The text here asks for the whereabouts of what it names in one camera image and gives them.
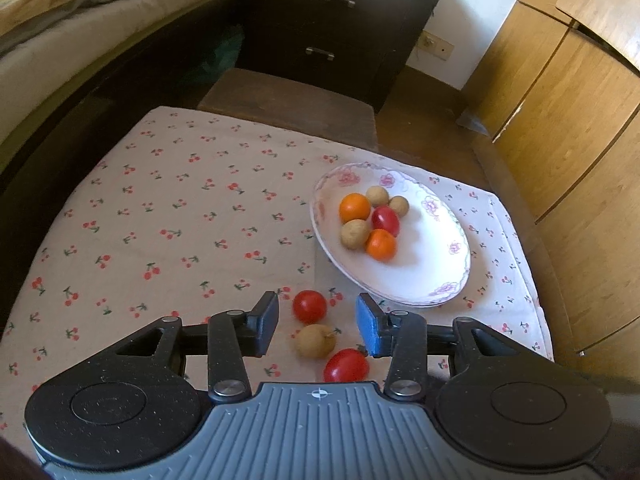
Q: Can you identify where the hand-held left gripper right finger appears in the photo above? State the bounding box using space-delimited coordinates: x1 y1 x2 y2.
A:
355 293 507 402

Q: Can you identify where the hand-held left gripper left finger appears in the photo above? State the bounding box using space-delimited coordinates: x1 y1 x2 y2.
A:
115 291 280 406

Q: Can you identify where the red cherry tomato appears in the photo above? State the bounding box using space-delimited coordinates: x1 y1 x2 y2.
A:
371 205 401 237
292 290 328 325
323 348 371 383

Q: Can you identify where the orange mandarin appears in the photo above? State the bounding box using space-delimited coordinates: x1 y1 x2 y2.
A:
365 228 398 262
339 193 372 224

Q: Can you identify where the white floral rim plate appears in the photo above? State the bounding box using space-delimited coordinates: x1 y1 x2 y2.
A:
310 162 473 308

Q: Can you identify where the cherry print tablecloth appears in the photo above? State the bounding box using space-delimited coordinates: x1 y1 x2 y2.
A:
0 106 556 441

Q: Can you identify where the brown wooden stool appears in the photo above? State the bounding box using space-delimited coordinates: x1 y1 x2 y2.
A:
197 67 379 154

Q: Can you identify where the green bag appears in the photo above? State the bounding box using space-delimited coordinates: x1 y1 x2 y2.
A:
192 25 246 87

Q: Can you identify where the wooden wardrobe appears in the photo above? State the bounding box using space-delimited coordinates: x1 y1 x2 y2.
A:
457 0 640 378

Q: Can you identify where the dark wooden nightstand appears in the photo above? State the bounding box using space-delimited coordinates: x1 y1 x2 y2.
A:
235 0 441 114

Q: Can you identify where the bed with floral blanket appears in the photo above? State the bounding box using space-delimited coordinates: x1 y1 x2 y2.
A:
0 0 243 147

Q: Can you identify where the beige wall socket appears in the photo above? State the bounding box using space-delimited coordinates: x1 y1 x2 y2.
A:
419 32 455 61

